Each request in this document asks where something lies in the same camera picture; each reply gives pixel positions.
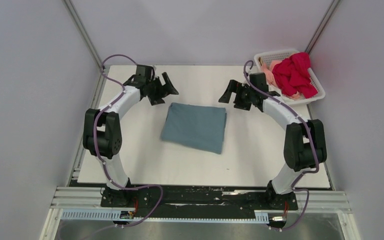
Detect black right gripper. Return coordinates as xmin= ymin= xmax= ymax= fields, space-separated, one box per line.
xmin=218 ymin=80 xmax=255 ymax=112

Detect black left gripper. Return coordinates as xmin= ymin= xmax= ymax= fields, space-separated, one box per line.
xmin=146 ymin=73 xmax=179 ymax=106

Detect blue-grey t-shirt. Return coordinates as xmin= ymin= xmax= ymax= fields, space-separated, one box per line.
xmin=160 ymin=102 xmax=227 ymax=155

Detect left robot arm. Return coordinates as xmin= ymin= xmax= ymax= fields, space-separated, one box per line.
xmin=82 ymin=64 xmax=179 ymax=207

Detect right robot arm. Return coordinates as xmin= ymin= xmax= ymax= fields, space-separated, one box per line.
xmin=218 ymin=73 xmax=327 ymax=210

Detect pink t-shirt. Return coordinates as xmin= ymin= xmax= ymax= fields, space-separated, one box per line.
xmin=258 ymin=57 xmax=282 ymax=87

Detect white plastic laundry basket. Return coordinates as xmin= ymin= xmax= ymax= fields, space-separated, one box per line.
xmin=254 ymin=49 xmax=326 ymax=106

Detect white t-shirt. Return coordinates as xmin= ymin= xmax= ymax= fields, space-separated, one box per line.
xmin=274 ymin=87 xmax=295 ymax=102

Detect red t-shirt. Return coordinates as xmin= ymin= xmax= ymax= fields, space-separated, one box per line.
xmin=272 ymin=52 xmax=318 ymax=100

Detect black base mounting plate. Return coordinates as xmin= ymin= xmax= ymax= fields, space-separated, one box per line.
xmin=100 ymin=185 xmax=298 ymax=219

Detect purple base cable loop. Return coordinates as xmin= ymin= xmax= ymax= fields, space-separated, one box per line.
xmin=114 ymin=183 xmax=164 ymax=228

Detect aluminium frame rail left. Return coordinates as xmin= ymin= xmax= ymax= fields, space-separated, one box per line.
xmin=60 ymin=0 xmax=103 ymax=181

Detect aluminium frame rail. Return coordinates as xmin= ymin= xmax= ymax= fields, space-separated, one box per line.
xmin=305 ymin=0 xmax=342 ymax=55
xmin=60 ymin=0 xmax=103 ymax=181

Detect white slotted cable duct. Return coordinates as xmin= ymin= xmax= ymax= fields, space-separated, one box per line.
xmin=61 ymin=209 xmax=270 ymax=224

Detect aluminium frame rail right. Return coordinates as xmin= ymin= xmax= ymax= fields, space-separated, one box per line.
xmin=305 ymin=0 xmax=342 ymax=55

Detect aluminium front frame beam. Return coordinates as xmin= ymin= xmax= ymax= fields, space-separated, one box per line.
xmin=50 ymin=187 xmax=353 ymax=214

